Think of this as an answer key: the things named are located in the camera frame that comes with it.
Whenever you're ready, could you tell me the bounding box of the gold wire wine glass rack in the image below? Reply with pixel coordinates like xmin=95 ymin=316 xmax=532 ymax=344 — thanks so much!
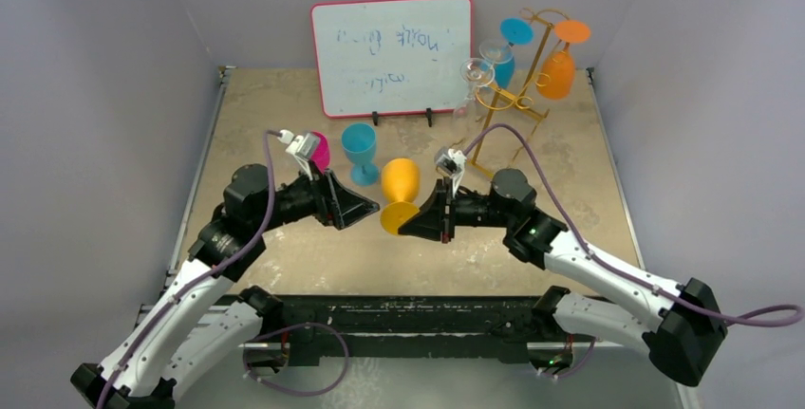
xmin=468 ymin=8 xmax=572 ymax=178

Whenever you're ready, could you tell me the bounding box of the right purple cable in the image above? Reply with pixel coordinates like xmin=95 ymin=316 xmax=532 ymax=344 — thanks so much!
xmin=461 ymin=122 xmax=805 ymax=382

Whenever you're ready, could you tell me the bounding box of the front clear wine glass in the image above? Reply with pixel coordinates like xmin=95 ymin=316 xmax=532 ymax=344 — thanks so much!
xmin=452 ymin=58 xmax=496 ymax=123

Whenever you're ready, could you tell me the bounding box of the rear blue wine glass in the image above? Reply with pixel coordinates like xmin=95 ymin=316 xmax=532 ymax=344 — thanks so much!
xmin=499 ymin=18 xmax=534 ymax=52

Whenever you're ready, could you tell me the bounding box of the rear clear wine glass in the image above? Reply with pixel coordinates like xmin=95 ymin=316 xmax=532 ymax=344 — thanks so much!
xmin=478 ymin=39 xmax=515 ymax=89

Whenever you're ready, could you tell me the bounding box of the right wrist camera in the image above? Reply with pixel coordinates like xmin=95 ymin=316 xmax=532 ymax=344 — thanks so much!
xmin=434 ymin=147 xmax=467 ymax=195

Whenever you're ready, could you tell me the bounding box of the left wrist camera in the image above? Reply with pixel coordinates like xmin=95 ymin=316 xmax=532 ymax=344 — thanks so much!
xmin=277 ymin=129 xmax=322 ymax=173

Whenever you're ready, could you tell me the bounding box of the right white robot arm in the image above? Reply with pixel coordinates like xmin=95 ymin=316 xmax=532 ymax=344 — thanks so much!
xmin=396 ymin=169 xmax=727 ymax=387

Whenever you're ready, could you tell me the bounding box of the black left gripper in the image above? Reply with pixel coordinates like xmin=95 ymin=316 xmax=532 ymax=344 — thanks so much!
xmin=254 ymin=159 xmax=378 ymax=233

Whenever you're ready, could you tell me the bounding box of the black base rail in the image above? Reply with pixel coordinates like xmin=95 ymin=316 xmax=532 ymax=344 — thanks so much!
xmin=222 ymin=288 xmax=568 ymax=366

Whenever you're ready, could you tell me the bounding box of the orange wine glass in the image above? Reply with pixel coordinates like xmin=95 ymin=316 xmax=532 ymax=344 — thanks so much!
xmin=535 ymin=20 xmax=590 ymax=100

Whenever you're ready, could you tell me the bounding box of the clear wine glass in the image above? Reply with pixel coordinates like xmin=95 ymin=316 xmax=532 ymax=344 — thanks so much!
xmin=452 ymin=58 xmax=496 ymax=123
xmin=478 ymin=39 xmax=515 ymax=89

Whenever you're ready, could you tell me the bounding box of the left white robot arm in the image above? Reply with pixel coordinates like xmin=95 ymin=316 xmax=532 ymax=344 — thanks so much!
xmin=70 ymin=164 xmax=380 ymax=408

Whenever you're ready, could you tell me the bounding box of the red framed whiteboard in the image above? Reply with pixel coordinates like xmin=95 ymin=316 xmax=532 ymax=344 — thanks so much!
xmin=310 ymin=0 xmax=473 ymax=119

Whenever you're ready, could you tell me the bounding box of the light blue wine glass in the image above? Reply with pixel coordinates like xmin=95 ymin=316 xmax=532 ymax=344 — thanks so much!
xmin=341 ymin=122 xmax=380 ymax=186

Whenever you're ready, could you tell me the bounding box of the yellow wine glass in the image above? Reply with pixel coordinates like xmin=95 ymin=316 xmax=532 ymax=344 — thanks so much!
xmin=380 ymin=158 xmax=420 ymax=235

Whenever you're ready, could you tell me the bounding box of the pink wine glass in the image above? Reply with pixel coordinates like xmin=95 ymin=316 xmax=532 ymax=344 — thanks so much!
xmin=310 ymin=131 xmax=330 ymax=172

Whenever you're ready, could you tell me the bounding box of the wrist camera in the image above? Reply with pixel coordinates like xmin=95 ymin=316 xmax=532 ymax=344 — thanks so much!
xmin=277 ymin=129 xmax=322 ymax=173
xmin=434 ymin=147 xmax=467 ymax=195

